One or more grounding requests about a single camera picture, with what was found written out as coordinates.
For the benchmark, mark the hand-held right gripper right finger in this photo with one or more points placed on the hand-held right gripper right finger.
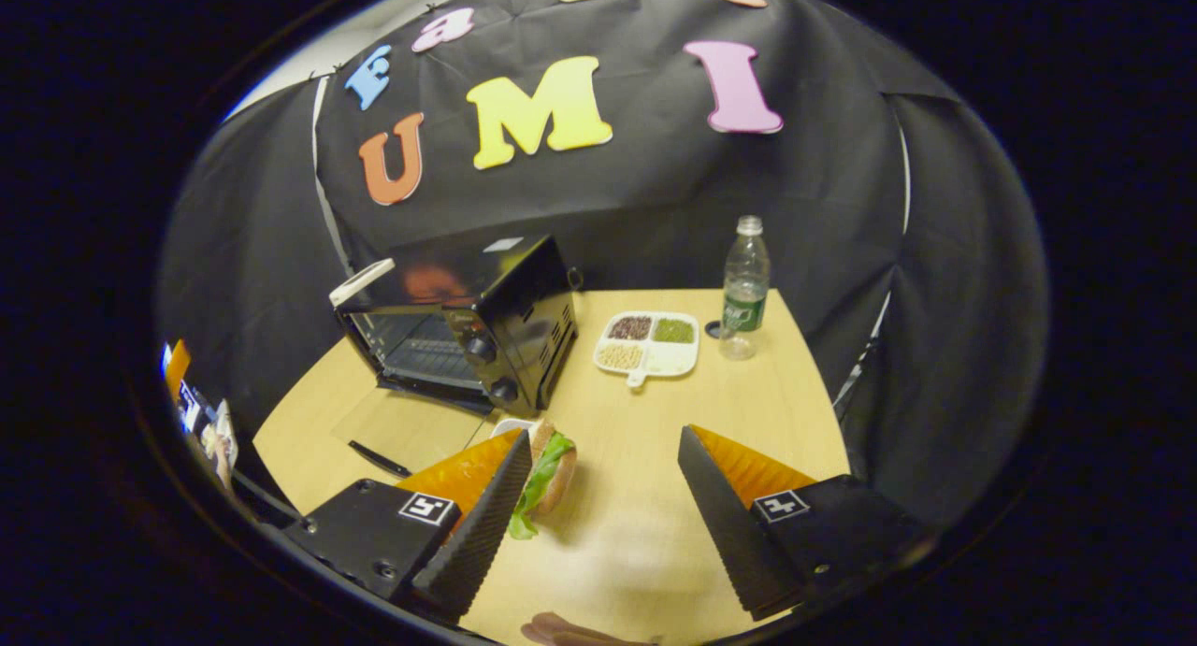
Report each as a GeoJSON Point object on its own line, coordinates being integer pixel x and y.
{"type": "Point", "coordinates": [734, 534]}

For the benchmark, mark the black electric oven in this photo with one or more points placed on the black electric oven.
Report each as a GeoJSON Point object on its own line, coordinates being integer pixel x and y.
{"type": "Point", "coordinates": [524, 328]}

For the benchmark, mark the clear plastic water bottle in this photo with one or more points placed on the clear plastic water bottle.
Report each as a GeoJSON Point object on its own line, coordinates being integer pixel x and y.
{"type": "Point", "coordinates": [745, 291]}

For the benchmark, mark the white divided plate with beans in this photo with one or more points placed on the white divided plate with beans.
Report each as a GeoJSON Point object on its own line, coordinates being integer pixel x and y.
{"type": "Point", "coordinates": [647, 345]}

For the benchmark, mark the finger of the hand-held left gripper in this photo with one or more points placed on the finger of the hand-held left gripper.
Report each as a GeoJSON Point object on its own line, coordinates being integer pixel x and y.
{"type": "Point", "coordinates": [178, 366]}

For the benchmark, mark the lettuce sandwich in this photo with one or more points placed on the lettuce sandwich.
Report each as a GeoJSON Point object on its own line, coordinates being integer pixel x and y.
{"type": "Point", "coordinates": [552, 478]}

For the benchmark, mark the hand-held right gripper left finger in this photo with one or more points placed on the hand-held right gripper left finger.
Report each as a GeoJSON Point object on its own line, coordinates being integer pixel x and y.
{"type": "Point", "coordinates": [477, 534]}

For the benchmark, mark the dark bottle cap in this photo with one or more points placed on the dark bottle cap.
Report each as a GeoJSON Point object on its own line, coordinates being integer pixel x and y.
{"type": "Point", "coordinates": [713, 329]}

